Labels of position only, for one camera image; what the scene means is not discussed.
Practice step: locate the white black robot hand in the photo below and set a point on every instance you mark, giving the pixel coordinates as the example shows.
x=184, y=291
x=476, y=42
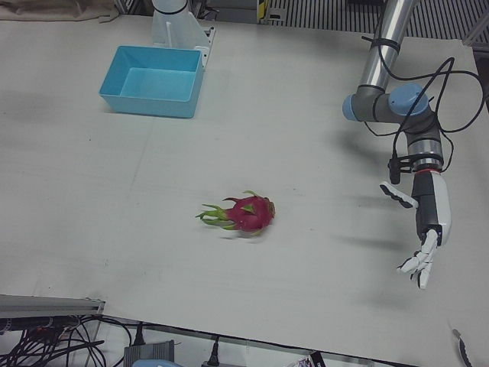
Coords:
x=439, y=206

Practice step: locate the dark ribbed box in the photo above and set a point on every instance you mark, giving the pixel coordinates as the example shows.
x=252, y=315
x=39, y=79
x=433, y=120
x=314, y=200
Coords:
x=149, y=349

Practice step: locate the clear plastic bag with parts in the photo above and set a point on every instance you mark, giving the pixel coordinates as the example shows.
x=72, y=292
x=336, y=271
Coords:
x=307, y=361

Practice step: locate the aluminium profile rail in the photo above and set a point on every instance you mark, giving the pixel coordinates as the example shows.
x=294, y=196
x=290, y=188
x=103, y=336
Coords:
x=49, y=304

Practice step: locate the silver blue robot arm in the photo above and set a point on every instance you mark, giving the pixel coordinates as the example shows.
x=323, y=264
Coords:
x=378, y=57

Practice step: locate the light blue empty plastic bin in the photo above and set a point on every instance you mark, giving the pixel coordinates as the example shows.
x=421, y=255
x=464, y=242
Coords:
x=153, y=103

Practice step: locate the pink dragon fruit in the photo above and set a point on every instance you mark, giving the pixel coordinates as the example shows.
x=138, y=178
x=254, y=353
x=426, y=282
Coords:
x=252, y=214

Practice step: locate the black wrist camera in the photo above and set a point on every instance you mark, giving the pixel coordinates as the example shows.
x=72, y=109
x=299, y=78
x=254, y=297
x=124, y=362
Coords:
x=393, y=172

